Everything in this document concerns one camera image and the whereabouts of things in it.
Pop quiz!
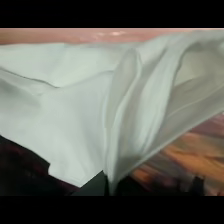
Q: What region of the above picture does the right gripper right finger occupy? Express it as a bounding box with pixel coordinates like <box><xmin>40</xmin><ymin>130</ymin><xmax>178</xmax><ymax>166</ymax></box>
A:
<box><xmin>114</xmin><ymin>175</ymin><xmax>143</xmax><ymax>197</ymax></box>

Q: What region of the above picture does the white shirt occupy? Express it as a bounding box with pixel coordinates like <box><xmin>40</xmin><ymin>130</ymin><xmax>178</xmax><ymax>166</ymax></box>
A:
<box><xmin>0</xmin><ymin>29</ymin><xmax>224</xmax><ymax>196</ymax></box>

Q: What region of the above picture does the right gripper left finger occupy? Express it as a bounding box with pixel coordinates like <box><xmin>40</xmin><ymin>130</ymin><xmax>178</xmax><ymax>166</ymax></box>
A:
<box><xmin>70</xmin><ymin>170</ymin><xmax>110</xmax><ymax>197</ymax></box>

